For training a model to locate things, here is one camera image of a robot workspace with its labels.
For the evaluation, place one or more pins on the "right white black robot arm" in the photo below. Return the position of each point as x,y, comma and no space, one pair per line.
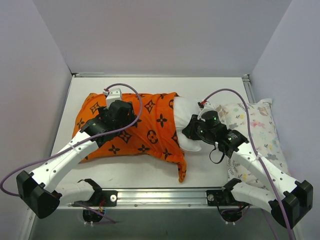
287,199

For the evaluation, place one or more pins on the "aluminium rail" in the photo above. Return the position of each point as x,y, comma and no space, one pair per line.
248,88
162,198

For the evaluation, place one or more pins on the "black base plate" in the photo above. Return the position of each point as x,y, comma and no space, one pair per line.
104,198
220,198

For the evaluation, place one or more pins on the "orange black patterned pillowcase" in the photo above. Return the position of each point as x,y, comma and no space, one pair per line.
154,133

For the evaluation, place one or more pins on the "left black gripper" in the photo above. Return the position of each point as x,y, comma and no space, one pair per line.
122,108

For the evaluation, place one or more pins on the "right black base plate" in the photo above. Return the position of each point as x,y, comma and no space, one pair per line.
220,198

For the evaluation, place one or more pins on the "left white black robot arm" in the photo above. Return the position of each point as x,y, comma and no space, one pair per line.
92,136

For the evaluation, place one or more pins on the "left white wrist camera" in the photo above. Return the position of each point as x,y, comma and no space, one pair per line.
112,95

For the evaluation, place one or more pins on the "front aluminium rail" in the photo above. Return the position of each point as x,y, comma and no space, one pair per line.
162,198

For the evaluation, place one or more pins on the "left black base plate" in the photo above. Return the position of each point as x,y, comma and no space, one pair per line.
104,198

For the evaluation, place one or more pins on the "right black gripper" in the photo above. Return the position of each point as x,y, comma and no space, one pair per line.
189,127

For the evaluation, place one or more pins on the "right side aluminium rail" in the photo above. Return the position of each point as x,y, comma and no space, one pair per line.
248,88

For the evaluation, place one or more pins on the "white animal print pillow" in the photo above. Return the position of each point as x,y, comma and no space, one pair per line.
258,116

